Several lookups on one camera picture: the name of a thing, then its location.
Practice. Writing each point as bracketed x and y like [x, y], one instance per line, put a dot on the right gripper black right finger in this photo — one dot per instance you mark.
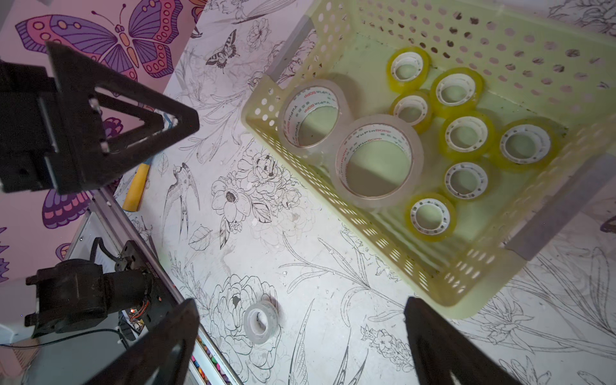
[442, 355]

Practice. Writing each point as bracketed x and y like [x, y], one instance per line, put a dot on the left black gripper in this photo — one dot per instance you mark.
[106, 124]

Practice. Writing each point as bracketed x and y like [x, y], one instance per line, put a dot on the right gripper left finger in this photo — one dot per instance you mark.
[162, 356]

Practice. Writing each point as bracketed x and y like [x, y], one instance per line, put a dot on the yellow small tape roll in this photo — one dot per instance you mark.
[467, 181]
[466, 136]
[529, 144]
[408, 69]
[431, 217]
[457, 90]
[415, 109]

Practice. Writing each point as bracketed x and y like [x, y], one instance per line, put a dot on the small clear tape roll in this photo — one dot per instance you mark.
[260, 322]

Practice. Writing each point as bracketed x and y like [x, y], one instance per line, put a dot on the large transparent tape roll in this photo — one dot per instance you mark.
[378, 163]
[314, 120]

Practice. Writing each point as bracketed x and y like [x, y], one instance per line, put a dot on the pale green storage basket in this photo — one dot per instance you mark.
[531, 68]

